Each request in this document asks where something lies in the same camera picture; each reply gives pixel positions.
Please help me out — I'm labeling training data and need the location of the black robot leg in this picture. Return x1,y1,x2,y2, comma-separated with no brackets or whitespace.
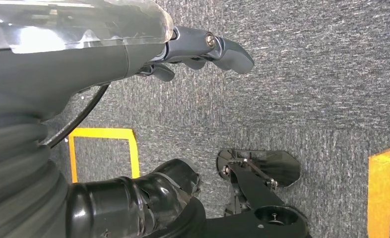
142,148,311,238

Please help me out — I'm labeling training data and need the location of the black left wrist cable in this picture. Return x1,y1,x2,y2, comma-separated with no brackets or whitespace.
39,83,110,148

